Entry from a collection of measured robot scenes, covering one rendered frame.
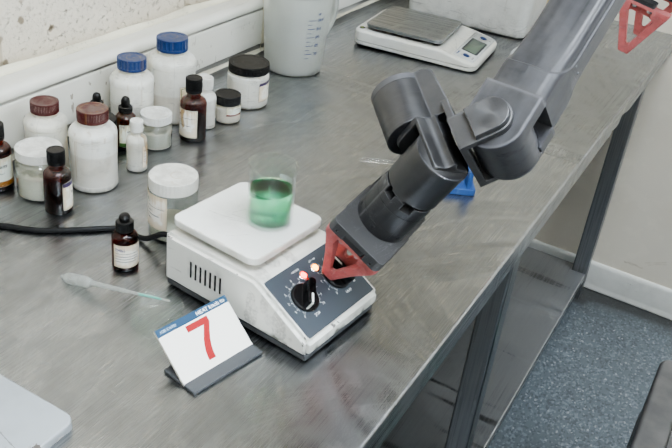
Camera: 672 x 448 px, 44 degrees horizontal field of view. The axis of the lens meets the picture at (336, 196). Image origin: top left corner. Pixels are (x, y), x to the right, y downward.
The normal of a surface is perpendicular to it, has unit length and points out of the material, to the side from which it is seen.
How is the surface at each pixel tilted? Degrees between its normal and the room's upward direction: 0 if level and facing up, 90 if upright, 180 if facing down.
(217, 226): 0
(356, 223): 30
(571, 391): 0
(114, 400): 0
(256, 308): 90
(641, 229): 90
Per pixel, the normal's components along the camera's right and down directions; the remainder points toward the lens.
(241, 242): 0.11, -0.87
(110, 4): 0.86, 0.33
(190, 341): 0.57, -0.40
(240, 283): -0.59, 0.34
